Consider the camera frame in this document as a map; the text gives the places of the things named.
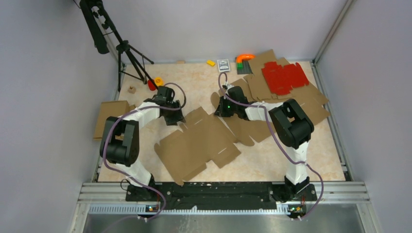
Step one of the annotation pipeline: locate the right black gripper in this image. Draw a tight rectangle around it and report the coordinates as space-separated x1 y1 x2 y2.
214 97 238 118

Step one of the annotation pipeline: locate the brown cardboard box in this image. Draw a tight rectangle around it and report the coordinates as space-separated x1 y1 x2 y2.
93 100 137 141
154 107 241 185

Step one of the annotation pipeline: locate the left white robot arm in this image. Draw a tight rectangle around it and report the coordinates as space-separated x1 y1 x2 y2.
100 83 187 201

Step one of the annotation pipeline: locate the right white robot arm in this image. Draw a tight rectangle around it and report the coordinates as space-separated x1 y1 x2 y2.
215 84 314 200

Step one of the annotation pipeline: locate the playing card deck box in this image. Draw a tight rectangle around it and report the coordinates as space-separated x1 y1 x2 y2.
217 59 230 73

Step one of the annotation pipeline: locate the folded brown cardboard box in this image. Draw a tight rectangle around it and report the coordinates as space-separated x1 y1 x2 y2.
93 100 137 141

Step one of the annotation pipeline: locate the yellow round toy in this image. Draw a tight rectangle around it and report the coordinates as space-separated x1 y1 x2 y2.
154 77 164 86

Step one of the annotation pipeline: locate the small wooden cube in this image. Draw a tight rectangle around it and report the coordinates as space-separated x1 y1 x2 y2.
127 86 137 94

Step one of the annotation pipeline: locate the large brown cardboard sheet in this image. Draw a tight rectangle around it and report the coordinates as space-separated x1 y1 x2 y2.
210 49 331 148

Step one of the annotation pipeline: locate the small brown cardboard blank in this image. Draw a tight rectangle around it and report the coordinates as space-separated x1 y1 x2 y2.
243 74 293 103

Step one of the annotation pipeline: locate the yellow small block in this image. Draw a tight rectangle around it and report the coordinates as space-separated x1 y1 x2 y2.
206 60 216 67

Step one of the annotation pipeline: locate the orange horseshoe toy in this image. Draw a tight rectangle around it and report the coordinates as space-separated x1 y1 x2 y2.
236 54 255 64

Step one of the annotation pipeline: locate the red flat cardboard blank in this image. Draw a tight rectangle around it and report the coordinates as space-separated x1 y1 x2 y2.
261 62 309 96

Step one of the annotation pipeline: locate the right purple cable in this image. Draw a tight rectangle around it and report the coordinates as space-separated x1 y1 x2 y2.
218 72 325 221

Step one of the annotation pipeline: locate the purple cable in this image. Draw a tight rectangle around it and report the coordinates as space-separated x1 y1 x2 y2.
218 72 325 221
101 83 188 221

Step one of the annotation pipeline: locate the grey lego base plate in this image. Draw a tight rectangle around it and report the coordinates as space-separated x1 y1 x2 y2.
237 60 253 75

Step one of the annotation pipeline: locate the black camera tripod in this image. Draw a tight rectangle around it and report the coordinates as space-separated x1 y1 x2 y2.
77 0 158 91

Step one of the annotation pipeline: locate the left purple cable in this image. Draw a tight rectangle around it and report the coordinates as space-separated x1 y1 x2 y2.
101 83 188 221

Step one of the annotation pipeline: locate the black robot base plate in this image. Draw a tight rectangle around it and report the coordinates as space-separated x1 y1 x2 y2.
125 182 318 215

